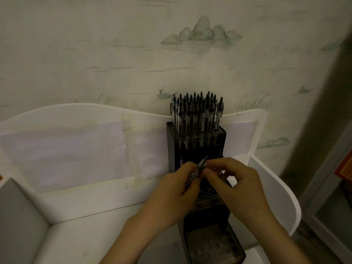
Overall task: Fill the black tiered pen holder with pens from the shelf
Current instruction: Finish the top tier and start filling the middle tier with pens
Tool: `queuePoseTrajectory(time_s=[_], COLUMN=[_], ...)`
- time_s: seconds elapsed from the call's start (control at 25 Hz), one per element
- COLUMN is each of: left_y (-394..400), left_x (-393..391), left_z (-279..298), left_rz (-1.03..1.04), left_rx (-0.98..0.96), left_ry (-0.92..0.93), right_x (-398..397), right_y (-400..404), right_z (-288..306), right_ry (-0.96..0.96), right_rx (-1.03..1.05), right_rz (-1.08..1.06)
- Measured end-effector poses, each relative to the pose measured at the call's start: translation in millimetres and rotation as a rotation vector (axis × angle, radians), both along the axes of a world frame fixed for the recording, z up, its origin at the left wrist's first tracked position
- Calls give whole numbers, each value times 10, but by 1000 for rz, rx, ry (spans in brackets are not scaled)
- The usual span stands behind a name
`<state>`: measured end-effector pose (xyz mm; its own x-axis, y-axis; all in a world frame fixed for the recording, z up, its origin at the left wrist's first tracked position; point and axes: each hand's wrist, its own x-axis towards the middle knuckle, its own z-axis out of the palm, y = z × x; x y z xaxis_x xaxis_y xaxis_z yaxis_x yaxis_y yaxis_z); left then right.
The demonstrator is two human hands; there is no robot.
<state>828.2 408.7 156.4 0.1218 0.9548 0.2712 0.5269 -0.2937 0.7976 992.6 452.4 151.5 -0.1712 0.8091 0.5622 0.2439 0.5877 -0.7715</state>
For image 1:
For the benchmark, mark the person's left hand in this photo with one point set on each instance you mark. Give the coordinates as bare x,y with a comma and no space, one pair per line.
167,203

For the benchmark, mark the person's right hand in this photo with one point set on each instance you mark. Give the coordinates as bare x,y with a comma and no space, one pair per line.
242,189

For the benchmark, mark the black tiered pen holder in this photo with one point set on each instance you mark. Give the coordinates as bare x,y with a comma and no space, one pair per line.
203,217

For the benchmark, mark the bunch of black pens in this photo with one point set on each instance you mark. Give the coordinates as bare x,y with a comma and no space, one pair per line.
200,164

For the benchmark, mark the row of black pens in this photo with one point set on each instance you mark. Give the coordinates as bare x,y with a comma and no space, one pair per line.
196,112

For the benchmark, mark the person's right forearm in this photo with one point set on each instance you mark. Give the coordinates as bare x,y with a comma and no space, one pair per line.
280,241

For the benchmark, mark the person's left forearm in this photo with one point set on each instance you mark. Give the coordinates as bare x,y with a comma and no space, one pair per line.
129,244

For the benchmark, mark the white curved-back shelf unit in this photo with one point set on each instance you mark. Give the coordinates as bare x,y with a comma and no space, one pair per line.
82,208

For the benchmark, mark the dark glass cabinet door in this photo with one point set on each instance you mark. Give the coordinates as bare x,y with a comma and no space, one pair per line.
335,211

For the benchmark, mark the red sign plate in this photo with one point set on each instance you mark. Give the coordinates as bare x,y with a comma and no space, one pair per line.
345,167

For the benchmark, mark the grey door frame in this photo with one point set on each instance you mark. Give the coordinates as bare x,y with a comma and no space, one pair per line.
313,186

